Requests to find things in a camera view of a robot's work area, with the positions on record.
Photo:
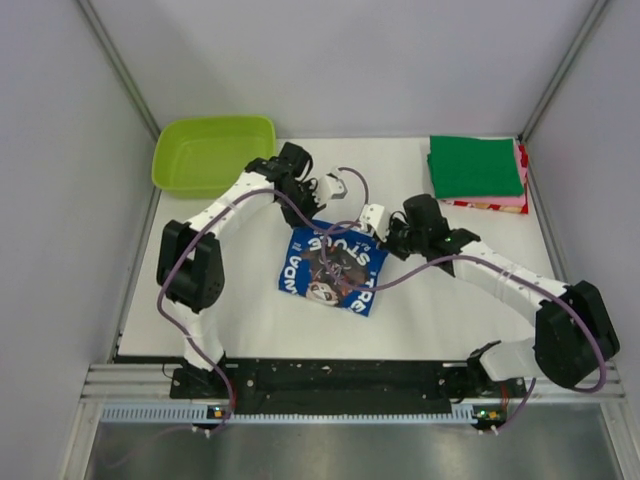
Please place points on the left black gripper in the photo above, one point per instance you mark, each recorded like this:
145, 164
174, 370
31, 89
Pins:
297, 219

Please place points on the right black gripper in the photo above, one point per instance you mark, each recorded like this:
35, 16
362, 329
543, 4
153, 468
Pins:
395, 223

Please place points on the blue printed t shirt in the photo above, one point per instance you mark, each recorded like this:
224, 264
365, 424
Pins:
338, 272

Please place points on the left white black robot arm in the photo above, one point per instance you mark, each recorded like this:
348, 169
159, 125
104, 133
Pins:
190, 270

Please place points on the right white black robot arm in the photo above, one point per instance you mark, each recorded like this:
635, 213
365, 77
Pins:
573, 333

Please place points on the folded green t shirt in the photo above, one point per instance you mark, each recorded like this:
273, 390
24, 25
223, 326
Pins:
473, 167

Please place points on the lime green plastic tub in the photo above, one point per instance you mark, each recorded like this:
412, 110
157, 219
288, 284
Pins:
202, 157

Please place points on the folded red patterned t shirt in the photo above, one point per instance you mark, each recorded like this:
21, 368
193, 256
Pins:
521, 157

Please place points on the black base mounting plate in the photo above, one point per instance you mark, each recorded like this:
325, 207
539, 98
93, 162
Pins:
321, 386

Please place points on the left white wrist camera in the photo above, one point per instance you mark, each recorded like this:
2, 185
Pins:
330, 187

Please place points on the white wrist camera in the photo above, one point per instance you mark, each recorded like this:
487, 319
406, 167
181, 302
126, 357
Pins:
374, 220
330, 187

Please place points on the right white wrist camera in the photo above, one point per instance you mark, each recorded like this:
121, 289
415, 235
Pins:
374, 220

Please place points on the left aluminium corner post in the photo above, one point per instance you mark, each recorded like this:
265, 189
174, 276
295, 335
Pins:
116, 63

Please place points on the aluminium corner post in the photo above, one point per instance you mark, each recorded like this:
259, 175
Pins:
589, 26
116, 63

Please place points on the grey slotted cable duct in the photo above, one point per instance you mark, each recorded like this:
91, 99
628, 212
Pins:
201, 414

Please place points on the right aluminium corner post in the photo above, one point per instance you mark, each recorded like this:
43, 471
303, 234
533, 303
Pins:
589, 26

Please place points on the aluminium frame rail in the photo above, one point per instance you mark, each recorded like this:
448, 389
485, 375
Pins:
151, 382

